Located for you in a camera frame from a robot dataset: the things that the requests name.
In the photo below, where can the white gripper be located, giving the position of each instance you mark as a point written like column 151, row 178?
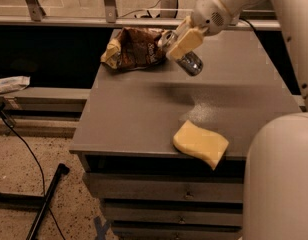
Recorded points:
column 209, row 18

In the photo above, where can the silver blue redbull can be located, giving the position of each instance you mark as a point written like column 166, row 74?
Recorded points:
column 189, row 62

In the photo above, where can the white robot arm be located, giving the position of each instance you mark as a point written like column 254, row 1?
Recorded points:
column 275, row 202

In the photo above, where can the crumpled brown chip bag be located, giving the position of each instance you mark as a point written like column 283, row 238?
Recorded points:
column 133, row 48

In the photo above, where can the yellow sponge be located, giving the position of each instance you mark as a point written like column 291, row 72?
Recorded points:
column 200, row 143

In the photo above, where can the grey drawer cabinet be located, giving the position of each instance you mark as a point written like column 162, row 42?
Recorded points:
column 149, row 190

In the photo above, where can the grey low bench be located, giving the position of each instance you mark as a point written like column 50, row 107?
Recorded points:
column 46, row 99

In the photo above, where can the black stand leg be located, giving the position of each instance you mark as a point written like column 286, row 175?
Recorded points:
column 37, row 204

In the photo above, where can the metal railing frame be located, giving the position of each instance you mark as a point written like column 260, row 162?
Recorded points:
column 95, row 13

